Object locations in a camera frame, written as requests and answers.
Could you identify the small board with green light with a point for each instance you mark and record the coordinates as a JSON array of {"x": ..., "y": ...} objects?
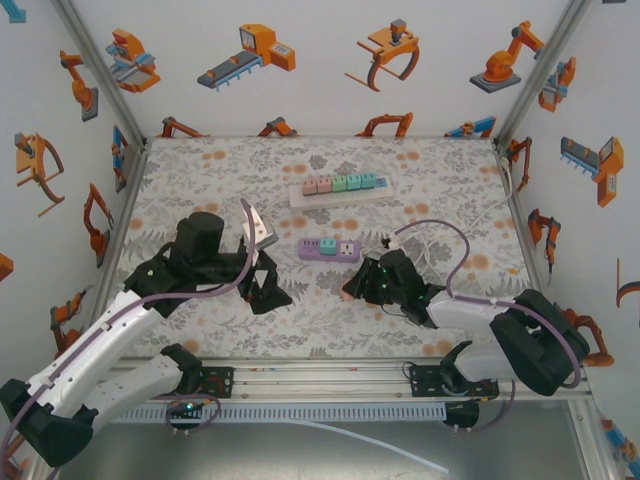
[{"x": 187, "y": 407}]

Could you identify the purple power strip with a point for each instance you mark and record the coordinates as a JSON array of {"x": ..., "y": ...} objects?
[{"x": 350, "y": 250}]

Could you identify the white power strip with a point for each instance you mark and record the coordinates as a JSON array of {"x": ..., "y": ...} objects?
[{"x": 340, "y": 199}]

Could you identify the floral table mat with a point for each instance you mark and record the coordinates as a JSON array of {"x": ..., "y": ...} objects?
[{"x": 320, "y": 320}]

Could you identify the aluminium frame post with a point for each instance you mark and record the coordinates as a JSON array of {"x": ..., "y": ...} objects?
[
  {"x": 95, "y": 70},
  {"x": 540, "y": 75}
]

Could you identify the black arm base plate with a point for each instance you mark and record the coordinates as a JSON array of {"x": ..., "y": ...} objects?
[
  {"x": 425, "y": 382},
  {"x": 220, "y": 381}
]

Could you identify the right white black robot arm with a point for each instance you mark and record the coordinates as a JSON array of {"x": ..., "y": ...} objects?
[{"x": 470, "y": 312}]

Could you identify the white plastic tube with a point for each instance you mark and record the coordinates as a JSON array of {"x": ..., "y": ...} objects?
[{"x": 380, "y": 442}]

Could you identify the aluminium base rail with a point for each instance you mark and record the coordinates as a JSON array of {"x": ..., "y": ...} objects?
[{"x": 320, "y": 380}]

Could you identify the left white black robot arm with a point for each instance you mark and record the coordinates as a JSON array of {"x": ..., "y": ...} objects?
[{"x": 120, "y": 320}]

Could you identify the green cube plug adapter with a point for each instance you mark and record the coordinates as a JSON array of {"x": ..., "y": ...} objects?
[{"x": 338, "y": 183}]

